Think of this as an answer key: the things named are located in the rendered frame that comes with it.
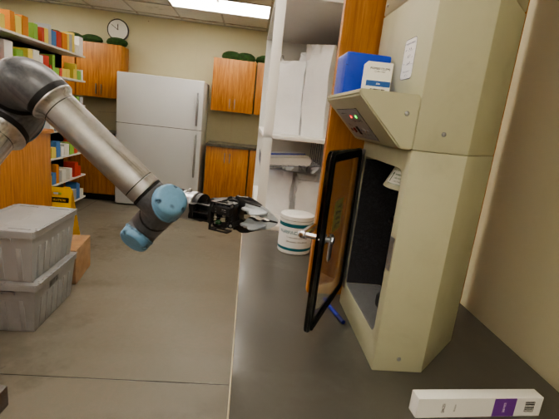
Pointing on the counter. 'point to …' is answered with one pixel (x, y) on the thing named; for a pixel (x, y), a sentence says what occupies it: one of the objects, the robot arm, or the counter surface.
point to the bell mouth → (393, 179)
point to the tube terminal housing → (437, 170)
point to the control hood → (383, 114)
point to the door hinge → (353, 216)
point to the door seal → (325, 234)
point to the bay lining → (372, 224)
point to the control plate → (357, 123)
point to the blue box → (353, 70)
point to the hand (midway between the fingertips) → (274, 220)
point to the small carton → (377, 76)
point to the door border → (323, 233)
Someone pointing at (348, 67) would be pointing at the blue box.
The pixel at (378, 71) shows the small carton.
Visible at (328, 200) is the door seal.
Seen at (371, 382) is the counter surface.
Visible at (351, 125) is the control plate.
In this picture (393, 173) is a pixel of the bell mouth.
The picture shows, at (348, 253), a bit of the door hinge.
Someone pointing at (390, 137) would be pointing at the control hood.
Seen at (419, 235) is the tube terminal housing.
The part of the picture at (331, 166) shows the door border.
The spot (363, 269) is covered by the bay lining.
